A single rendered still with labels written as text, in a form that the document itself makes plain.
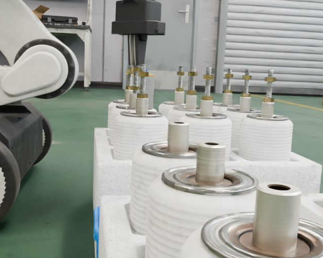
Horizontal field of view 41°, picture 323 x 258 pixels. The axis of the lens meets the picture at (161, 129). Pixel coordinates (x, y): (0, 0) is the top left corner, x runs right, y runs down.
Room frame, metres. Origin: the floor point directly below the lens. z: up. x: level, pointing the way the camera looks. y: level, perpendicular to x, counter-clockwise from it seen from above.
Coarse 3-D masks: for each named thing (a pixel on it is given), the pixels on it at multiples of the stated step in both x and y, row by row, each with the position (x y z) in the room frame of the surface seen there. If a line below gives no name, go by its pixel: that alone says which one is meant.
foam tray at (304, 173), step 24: (96, 144) 0.83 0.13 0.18; (96, 168) 0.73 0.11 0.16; (120, 168) 0.67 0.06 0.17; (240, 168) 0.71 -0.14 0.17; (264, 168) 0.71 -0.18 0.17; (288, 168) 0.72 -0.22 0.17; (312, 168) 0.73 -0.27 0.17; (96, 192) 0.69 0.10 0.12; (120, 192) 0.67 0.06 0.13; (312, 192) 0.73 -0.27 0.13
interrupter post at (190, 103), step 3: (186, 96) 0.89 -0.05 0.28; (189, 96) 0.88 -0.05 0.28; (192, 96) 0.88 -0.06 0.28; (195, 96) 0.88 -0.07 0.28; (186, 99) 0.89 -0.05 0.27; (189, 99) 0.88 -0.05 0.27; (192, 99) 0.88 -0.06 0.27; (195, 99) 0.88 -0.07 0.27; (186, 102) 0.89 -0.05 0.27; (189, 102) 0.88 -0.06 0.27; (192, 102) 0.88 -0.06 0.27; (195, 102) 0.88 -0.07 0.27; (186, 105) 0.89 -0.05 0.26; (189, 105) 0.88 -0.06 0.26; (192, 105) 0.88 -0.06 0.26; (195, 105) 0.88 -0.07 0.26; (186, 108) 0.89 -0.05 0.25; (189, 108) 0.88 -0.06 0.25; (192, 108) 0.88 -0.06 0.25; (195, 108) 0.89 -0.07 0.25
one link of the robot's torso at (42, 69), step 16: (32, 48) 0.99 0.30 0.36; (48, 48) 0.99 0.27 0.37; (16, 64) 0.98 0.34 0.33; (32, 64) 0.98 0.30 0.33; (48, 64) 0.98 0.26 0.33; (64, 64) 1.00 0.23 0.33; (0, 80) 0.98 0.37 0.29; (16, 80) 0.98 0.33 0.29; (32, 80) 0.98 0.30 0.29; (48, 80) 0.98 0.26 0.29; (64, 80) 1.00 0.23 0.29; (0, 96) 0.98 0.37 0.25; (16, 96) 0.98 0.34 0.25; (32, 96) 0.99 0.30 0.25
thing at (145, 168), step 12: (132, 156) 0.44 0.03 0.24; (144, 156) 0.42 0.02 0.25; (156, 156) 0.41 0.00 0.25; (132, 168) 0.43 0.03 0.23; (144, 168) 0.41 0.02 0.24; (156, 168) 0.40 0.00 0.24; (168, 168) 0.40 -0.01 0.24; (132, 180) 0.43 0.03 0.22; (144, 180) 0.41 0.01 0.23; (132, 192) 0.43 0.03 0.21; (144, 192) 0.41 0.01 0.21; (132, 204) 0.42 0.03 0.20; (144, 204) 0.41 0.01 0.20; (132, 216) 0.42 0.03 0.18; (144, 216) 0.41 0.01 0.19; (132, 228) 0.42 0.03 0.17; (144, 228) 0.41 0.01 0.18
